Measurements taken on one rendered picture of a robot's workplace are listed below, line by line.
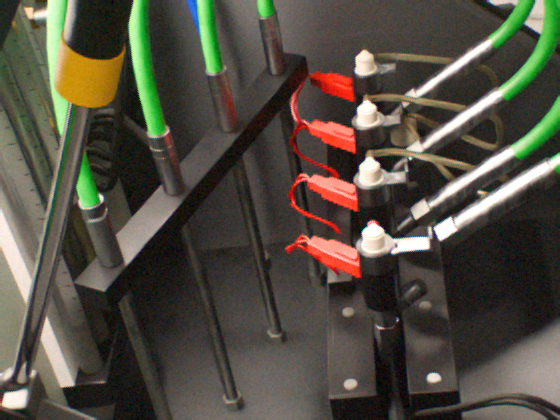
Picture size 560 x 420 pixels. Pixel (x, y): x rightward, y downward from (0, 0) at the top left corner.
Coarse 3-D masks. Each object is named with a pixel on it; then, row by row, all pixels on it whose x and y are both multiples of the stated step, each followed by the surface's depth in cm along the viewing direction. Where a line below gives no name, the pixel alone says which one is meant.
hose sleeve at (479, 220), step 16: (544, 160) 76; (528, 176) 76; (544, 176) 75; (496, 192) 77; (512, 192) 76; (528, 192) 76; (464, 208) 79; (480, 208) 78; (496, 208) 77; (512, 208) 77; (464, 224) 78; (480, 224) 78
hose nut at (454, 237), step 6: (450, 216) 80; (444, 222) 79; (450, 222) 79; (438, 228) 79; (444, 228) 79; (450, 228) 79; (456, 228) 79; (438, 234) 79; (444, 234) 79; (450, 234) 79; (456, 234) 79; (462, 234) 79; (444, 240) 79; (450, 240) 79; (456, 240) 79; (462, 240) 79; (450, 246) 80
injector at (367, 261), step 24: (360, 240) 82; (360, 264) 82; (384, 264) 81; (384, 288) 82; (408, 288) 84; (384, 312) 84; (384, 336) 86; (384, 360) 88; (384, 384) 91; (408, 408) 92
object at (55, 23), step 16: (48, 0) 69; (64, 0) 68; (48, 16) 69; (64, 16) 69; (48, 32) 70; (48, 48) 71; (64, 112) 73; (80, 176) 77; (80, 192) 78; (96, 192) 78; (80, 208) 79; (96, 208) 79
